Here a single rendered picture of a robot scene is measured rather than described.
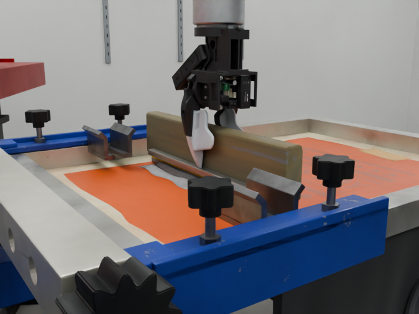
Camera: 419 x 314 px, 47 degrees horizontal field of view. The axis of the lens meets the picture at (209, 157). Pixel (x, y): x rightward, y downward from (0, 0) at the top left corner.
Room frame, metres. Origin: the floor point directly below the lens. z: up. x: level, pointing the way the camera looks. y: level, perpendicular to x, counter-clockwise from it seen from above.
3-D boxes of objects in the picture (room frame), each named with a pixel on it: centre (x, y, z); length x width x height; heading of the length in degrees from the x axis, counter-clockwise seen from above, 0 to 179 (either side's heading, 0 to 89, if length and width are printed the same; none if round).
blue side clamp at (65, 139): (0.91, 0.25, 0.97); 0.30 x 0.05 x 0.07; 124
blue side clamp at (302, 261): (0.45, -0.07, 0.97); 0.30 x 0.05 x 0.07; 124
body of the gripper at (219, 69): (0.72, -0.02, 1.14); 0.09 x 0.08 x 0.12; 34
